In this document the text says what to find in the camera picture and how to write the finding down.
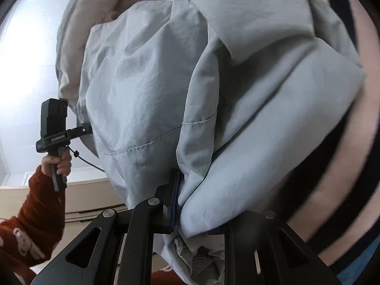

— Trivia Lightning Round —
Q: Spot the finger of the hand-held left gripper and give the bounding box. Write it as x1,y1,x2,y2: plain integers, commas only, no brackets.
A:
67,125,93,139

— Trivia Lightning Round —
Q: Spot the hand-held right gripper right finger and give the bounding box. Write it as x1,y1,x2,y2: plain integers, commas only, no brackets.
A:
223,210,339,285

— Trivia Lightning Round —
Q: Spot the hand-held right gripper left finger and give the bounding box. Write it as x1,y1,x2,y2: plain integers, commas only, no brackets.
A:
30,170,182,285

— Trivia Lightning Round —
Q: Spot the light blue hooded jacket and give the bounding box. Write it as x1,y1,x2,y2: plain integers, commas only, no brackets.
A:
56,0,367,285

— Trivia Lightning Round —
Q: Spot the person's left forearm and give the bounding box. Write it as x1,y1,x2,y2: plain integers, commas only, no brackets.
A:
0,165,66,275

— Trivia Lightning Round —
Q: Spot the person's left hand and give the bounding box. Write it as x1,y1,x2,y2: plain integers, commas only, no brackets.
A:
41,149,73,176

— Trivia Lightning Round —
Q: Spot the black cable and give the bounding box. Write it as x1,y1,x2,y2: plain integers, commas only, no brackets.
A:
68,146,105,173

